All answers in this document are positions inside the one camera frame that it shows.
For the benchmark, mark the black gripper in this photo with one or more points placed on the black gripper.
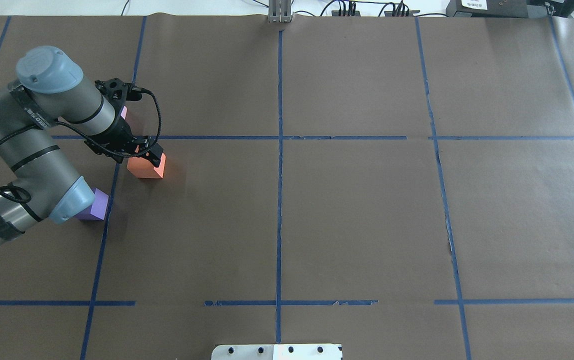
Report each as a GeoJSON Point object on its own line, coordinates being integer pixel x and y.
{"type": "Point", "coordinates": [122, 134]}

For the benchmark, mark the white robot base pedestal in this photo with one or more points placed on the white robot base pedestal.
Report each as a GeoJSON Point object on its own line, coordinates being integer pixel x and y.
{"type": "Point", "coordinates": [287, 351]}

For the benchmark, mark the purple foam block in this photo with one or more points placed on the purple foam block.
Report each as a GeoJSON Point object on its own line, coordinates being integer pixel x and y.
{"type": "Point", "coordinates": [97, 211]}

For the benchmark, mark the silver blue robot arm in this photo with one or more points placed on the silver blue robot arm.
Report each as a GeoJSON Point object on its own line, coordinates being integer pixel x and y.
{"type": "Point", "coordinates": [37, 181]}

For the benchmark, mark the black box with label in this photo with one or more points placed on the black box with label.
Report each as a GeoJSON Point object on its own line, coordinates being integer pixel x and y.
{"type": "Point", "coordinates": [521, 9]}

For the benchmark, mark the orange foam block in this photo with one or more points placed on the orange foam block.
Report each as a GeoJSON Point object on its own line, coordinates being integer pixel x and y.
{"type": "Point", "coordinates": [142, 169]}

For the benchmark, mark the pink foam block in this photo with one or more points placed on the pink foam block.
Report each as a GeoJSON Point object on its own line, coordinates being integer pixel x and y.
{"type": "Point", "coordinates": [123, 112]}

